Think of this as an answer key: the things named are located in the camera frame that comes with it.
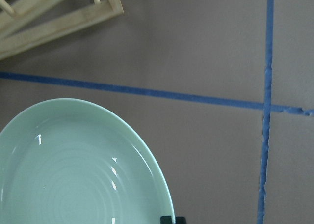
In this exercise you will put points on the wooden dish rack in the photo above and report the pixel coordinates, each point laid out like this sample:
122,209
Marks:
15,16

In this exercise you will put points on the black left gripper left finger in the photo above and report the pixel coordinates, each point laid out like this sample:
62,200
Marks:
166,220

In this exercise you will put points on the light green ceramic plate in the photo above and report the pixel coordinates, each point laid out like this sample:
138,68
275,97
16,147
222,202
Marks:
69,161

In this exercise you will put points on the brown paper table cover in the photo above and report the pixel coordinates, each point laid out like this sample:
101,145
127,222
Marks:
222,92

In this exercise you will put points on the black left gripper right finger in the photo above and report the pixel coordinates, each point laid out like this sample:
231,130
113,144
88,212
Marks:
180,220

